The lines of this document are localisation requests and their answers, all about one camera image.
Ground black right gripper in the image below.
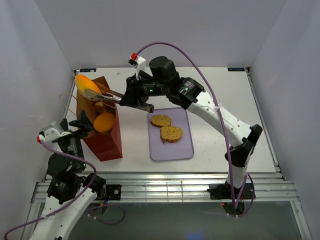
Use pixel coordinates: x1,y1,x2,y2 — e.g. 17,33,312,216
118,72,168,109

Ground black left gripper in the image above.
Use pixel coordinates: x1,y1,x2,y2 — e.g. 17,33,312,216
59,109,95,169

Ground pale curved bread roll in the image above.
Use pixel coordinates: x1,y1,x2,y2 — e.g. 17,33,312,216
94,101,106,114

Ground large orange bread loaf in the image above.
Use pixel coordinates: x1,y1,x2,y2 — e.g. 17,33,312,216
93,112,116,133

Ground metal kitchen tongs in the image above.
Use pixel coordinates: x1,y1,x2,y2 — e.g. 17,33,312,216
84,88,155,113

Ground red paper bag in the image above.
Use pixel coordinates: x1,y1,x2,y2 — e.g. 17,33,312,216
64,76,123,162

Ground small orange oval bun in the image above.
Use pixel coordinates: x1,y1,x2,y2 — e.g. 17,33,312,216
75,74,102,96

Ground brown seeded bread slice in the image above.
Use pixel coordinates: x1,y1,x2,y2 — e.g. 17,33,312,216
160,126,183,143

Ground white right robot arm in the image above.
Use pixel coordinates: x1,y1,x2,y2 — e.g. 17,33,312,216
120,53,263,200

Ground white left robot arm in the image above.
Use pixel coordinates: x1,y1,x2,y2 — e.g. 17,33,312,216
30,111,106,240

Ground left blue corner label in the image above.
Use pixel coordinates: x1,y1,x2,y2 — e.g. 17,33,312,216
79,68,97,73

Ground blue corner label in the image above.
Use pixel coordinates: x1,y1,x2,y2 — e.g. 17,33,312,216
227,67,246,72
79,68,97,73

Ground lilac plastic tray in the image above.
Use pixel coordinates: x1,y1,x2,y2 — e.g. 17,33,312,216
148,107,195,162

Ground right blue corner label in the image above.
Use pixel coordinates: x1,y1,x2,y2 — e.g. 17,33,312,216
227,67,246,72

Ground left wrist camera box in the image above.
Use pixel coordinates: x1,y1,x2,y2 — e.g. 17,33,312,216
36,121,71,143

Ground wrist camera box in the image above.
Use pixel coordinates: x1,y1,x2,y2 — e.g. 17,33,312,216
128,52,146,80
36,121,71,143

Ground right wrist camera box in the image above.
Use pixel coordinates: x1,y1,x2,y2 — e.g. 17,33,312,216
128,52,146,80

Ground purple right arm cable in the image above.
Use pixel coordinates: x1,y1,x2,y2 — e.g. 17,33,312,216
136,41,256,218

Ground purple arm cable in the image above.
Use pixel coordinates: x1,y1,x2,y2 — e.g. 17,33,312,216
136,41,256,218
2,141,126,240

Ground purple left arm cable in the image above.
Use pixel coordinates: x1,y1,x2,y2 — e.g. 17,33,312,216
2,141,126,240

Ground aluminium table frame rail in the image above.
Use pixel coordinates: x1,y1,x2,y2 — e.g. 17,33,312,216
31,172,298,203

